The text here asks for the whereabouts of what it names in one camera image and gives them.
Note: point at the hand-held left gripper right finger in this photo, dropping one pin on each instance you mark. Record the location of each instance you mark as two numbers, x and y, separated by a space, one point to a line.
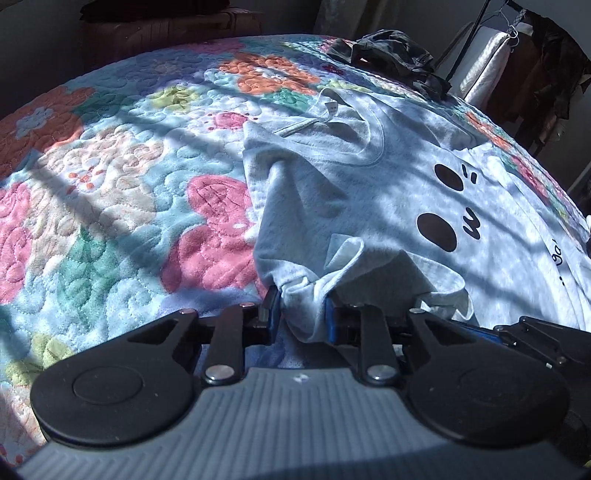
330 321

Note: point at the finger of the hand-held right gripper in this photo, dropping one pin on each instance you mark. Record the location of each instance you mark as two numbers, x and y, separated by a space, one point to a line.
480 333

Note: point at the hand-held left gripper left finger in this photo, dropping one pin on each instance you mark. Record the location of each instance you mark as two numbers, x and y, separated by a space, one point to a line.
273 316

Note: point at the light grey sweatshirt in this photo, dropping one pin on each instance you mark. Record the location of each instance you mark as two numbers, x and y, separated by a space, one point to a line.
392 207

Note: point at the dark brown hanging clothes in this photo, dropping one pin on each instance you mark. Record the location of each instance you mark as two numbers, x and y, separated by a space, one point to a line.
549 69

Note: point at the black clothes rack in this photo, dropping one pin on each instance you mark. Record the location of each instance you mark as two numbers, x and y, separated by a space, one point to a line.
466 46

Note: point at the floral quilted bedspread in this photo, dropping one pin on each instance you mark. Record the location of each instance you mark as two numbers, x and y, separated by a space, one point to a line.
115 184

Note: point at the white hanging garment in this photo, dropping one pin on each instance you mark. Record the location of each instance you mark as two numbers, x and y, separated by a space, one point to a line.
489 64

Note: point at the dark grey crumpled garment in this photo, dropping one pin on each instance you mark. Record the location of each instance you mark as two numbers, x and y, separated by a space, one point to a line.
397 55

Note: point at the pale patterned curtain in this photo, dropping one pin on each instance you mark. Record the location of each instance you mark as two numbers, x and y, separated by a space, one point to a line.
341 16

